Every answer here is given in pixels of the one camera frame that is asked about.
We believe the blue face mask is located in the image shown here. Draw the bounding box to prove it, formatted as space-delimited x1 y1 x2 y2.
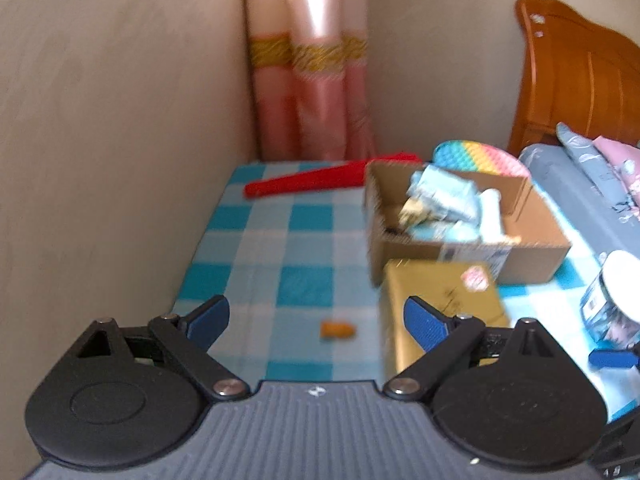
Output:
407 166 482 222

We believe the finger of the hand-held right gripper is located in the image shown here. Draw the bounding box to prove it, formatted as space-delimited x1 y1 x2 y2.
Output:
588 345 640 372

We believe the jar with white lid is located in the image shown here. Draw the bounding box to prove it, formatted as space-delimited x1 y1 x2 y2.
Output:
580 250 640 349

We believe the beige cloth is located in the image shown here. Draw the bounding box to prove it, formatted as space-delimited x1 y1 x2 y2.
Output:
399 199 432 227

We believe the pink curtain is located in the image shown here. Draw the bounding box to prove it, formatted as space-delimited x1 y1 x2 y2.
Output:
242 0 377 164

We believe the wooden headboard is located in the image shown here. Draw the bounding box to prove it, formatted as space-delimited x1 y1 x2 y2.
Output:
507 0 640 159

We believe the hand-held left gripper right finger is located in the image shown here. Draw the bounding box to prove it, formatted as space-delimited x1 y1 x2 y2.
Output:
382 296 564 401

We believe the gold box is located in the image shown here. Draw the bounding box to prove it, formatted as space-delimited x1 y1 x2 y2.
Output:
378 259 511 379

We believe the rainbow pop toy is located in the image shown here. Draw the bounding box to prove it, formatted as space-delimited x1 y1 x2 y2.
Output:
432 140 532 179

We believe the orange carrot toy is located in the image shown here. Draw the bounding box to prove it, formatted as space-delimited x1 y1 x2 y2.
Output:
320 321 357 341

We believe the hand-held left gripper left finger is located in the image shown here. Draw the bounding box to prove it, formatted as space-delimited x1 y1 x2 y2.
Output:
75 295 251 401

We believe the light blue cloth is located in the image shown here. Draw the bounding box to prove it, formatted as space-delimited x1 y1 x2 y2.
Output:
410 222 483 245

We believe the blue checkered bed sheet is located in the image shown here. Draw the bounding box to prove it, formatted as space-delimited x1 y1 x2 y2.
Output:
172 160 640 423

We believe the brown cardboard box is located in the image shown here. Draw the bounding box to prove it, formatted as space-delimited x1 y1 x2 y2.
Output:
363 160 574 289

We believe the pink floral pillow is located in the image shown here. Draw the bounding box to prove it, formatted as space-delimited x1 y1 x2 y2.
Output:
592 135 640 217

